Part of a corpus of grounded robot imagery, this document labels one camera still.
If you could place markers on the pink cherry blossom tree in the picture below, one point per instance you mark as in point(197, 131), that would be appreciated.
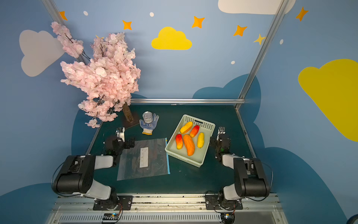
point(109, 78)

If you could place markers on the controller board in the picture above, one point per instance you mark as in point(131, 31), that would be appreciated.
point(110, 218)
point(227, 218)

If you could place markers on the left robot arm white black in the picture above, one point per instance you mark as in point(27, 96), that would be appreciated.
point(75, 176)

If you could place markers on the red yellow mango left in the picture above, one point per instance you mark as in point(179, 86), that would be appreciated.
point(179, 141)

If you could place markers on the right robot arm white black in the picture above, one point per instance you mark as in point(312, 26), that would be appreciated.
point(249, 176)

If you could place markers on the left controller board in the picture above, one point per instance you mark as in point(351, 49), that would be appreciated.
point(110, 218)

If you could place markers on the aluminium frame back bar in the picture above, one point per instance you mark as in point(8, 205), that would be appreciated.
point(188, 101)

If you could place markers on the right controller board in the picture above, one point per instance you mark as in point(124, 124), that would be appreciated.
point(227, 218)

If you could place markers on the pale green perforated plastic basket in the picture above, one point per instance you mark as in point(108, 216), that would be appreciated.
point(197, 159)

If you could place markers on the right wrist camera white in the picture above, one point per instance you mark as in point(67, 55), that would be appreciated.
point(221, 130)

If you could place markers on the silver metal can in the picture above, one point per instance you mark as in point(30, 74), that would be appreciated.
point(147, 117)

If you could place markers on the large orange mango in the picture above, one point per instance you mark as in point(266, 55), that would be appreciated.
point(189, 144)

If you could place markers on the red orange mango top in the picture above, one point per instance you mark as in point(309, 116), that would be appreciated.
point(194, 131)

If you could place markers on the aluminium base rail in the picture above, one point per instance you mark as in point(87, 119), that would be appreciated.
point(168, 209)

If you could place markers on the clear zip-top bag blue zipper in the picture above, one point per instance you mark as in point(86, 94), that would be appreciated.
point(147, 158)

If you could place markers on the yellow orange mango top left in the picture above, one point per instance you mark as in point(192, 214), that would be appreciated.
point(187, 127)

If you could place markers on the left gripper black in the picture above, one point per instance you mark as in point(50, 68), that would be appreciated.
point(128, 143)

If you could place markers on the yellow mango right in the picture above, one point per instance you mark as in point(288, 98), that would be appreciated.
point(201, 140)

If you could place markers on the aluminium frame left post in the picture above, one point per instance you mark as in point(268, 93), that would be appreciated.
point(70, 45)

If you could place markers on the blue dotted work glove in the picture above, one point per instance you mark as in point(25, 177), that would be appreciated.
point(148, 128)

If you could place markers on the aluminium frame right post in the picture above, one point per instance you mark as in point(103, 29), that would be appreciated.
point(263, 50)

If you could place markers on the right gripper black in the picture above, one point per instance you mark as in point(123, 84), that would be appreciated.
point(214, 142)

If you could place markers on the aluminium frame post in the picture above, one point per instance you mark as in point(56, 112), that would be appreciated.
point(263, 50)
point(70, 45)

